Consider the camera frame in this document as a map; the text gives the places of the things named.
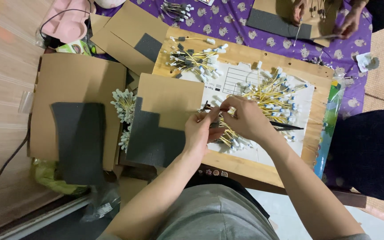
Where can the black tweezers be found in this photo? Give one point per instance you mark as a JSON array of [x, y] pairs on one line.
[[287, 126]]

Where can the silver tweezers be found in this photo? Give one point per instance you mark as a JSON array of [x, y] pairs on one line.
[[297, 33]]

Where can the large white connector cluster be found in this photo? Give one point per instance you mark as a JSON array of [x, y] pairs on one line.
[[124, 105]]

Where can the purple printed tablecloth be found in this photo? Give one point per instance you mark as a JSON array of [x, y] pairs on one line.
[[232, 26]]

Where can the colourful plastic bag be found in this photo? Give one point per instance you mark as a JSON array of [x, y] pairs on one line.
[[328, 120]]

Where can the clear plastic bag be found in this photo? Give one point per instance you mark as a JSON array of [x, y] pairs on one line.
[[102, 203]]

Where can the cardboard with stepped grey foam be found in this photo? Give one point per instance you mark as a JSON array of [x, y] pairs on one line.
[[168, 96]]

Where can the person's left hand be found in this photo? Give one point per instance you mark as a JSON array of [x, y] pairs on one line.
[[197, 133]]

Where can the cardboard with long grey foam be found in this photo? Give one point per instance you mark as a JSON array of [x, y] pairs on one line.
[[278, 23]]

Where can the crumpled white paper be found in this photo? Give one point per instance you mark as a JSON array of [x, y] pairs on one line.
[[367, 62]]

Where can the pink plastic tray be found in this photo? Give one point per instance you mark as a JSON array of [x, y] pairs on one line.
[[67, 21]]

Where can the cardboard sheet with foam square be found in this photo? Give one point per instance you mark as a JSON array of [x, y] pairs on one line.
[[128, 30]]

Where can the green plastic bag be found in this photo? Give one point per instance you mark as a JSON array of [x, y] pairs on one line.
[[45, 176]]

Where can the curved grey foam sheet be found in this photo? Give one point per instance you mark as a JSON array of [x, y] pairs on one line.
[[78, 143]]

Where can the green printed packet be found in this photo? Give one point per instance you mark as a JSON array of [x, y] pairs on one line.
[[75, 47]]

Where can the person's right hand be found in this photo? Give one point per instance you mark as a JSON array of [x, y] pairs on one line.
[[250, 121]]

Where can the large plain cardboard sheet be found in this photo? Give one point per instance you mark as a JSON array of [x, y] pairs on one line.
[[75, 76]]

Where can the small white connector cluster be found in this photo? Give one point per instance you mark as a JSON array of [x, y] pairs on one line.
[[125, 140]]

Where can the person's grey shirt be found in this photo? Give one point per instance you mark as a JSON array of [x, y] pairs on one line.
[[215, 213]]

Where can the plywood board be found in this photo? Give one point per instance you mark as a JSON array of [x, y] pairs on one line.
[[245, 50]]

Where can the white paper sheet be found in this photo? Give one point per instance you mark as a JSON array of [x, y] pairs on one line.
[[238, 78]]

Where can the clear tape piece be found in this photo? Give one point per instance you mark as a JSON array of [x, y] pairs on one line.
[[26, 102]]

